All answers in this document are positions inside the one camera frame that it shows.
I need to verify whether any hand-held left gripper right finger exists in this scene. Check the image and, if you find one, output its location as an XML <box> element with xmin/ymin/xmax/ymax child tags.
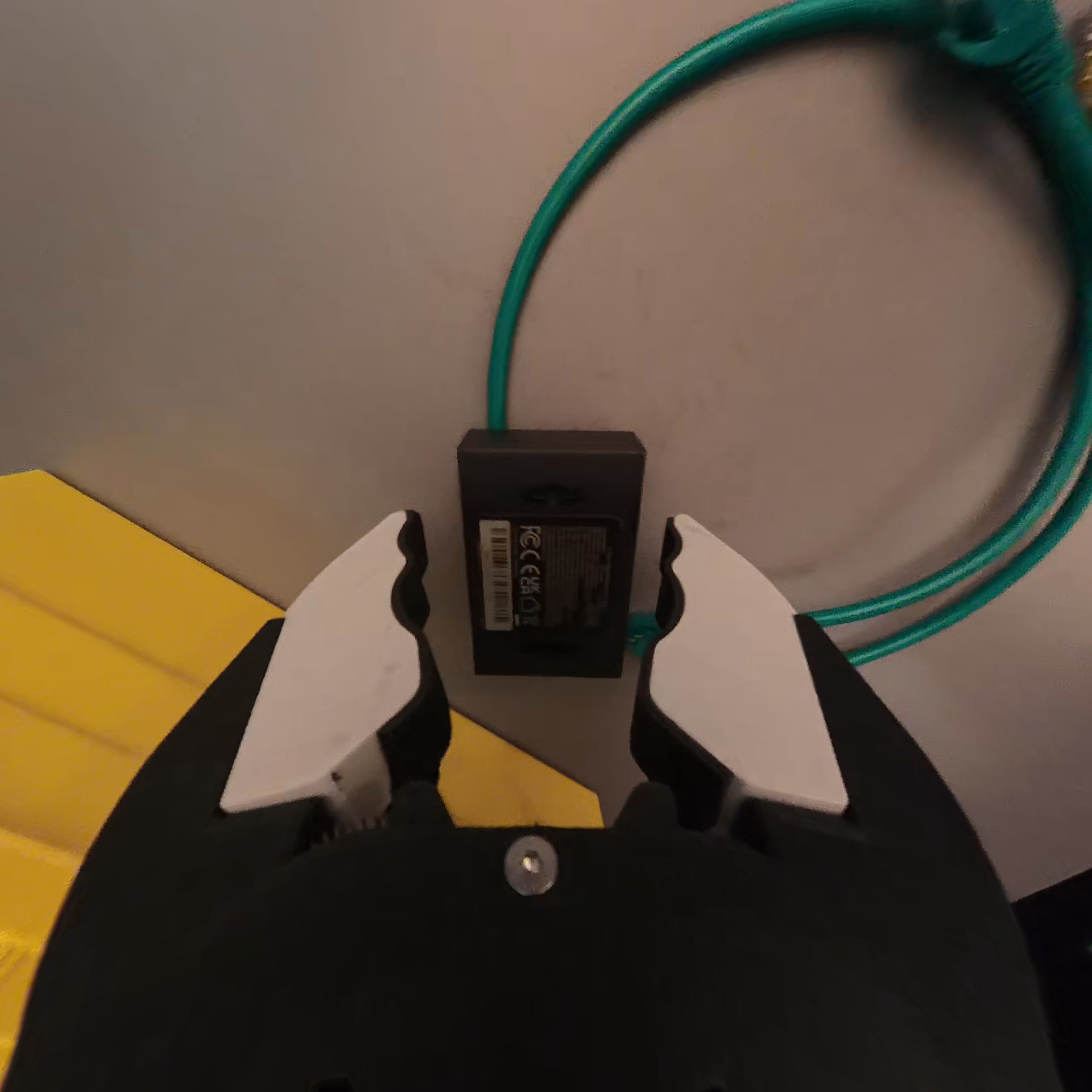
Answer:
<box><xmin>628</xmin><ymin>512</ymin><xmax>851</xmax><ymax>827</ymax></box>

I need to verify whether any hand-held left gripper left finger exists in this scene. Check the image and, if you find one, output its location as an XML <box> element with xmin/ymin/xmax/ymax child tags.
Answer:
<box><xmin>219</xmin><ymin>509</ymin><xmax>453</xmax><ymax>822</ymax></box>

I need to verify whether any black network switch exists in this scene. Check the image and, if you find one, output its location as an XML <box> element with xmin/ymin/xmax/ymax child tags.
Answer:
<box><xmin>456</xmin><ymin>428</ymin><xmax>648</xmax><ymax>680</ymax></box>

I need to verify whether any green ethernet cable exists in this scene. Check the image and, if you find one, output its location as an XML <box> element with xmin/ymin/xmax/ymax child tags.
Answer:
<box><xmin>488</xmin><ymin>0</ymin><xmax>1092</xmax><ymax>671</ymax></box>

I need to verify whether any yellow plastic bin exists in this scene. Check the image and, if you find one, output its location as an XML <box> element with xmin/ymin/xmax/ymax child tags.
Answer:
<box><xmin>0</xmin><ymin>469</ymin><xmax>607</xmax><ymax>1072</ymax></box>

